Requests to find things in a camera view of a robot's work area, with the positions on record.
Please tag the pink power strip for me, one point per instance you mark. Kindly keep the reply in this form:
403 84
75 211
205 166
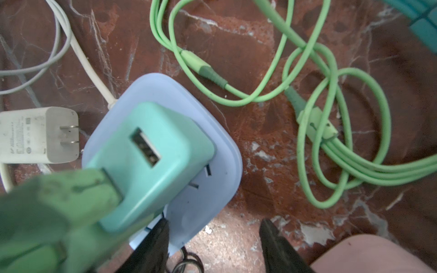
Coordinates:
368 253

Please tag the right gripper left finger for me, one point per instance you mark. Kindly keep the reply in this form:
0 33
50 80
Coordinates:
152 253

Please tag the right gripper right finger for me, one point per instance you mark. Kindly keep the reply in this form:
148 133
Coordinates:
279 255

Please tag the green charger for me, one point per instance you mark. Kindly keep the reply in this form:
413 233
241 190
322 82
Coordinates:
153 154

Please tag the blue power strip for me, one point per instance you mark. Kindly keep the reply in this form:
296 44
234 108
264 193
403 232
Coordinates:
209 191

